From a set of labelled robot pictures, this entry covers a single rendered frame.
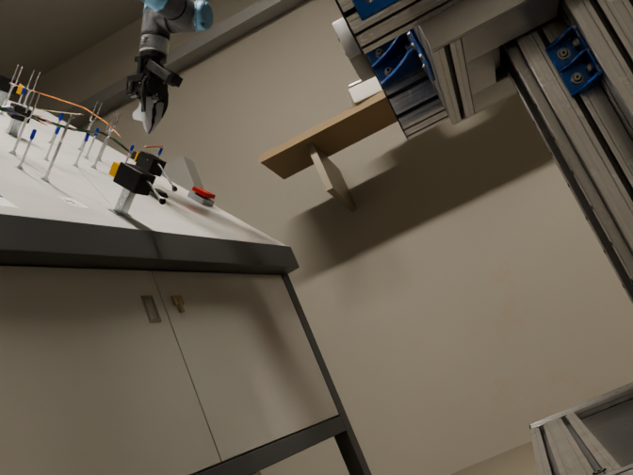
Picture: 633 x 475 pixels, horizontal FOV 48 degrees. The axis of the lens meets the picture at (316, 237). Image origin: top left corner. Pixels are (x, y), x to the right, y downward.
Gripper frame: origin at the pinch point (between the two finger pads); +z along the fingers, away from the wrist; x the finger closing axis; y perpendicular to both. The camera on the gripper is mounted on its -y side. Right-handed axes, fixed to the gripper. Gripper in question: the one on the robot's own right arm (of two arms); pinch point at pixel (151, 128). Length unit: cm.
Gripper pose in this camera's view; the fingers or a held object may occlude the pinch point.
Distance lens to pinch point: 191.8
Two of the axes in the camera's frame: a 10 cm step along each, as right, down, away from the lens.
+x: -5.6, -1.4, -8.2
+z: -0.8, 9.9, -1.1
